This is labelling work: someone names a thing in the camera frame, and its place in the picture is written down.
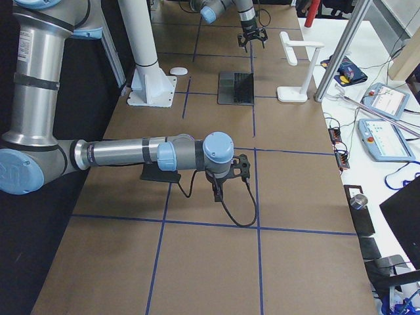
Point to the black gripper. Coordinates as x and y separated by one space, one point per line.
213 180
248 27

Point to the grey laptop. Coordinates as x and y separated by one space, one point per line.
236 88

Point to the white computer mouse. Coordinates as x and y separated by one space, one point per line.
178 71

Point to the red cylinder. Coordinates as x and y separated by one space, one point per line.
312 12

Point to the dark blue space pouch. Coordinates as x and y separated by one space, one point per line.
349 74

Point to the far orange circuit board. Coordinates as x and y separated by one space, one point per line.
335 134

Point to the orange circuit board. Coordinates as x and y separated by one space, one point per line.
335 134
341 156

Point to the near orange circuit board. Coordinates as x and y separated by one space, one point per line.
341 156

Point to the far teach pendant tablet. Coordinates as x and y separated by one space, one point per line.
388 101

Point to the teach pendant tablet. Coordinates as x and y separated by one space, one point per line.
388 101
383 141

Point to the silver metal cup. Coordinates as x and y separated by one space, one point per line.
358 201

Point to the near teach pendant tablet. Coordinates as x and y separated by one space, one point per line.
383 141

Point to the black monitor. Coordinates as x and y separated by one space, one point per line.
401 212

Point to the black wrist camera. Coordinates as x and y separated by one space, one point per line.
242 167

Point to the aluminium frame post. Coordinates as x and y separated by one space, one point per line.
349 32

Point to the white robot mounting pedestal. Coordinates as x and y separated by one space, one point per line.
150 85

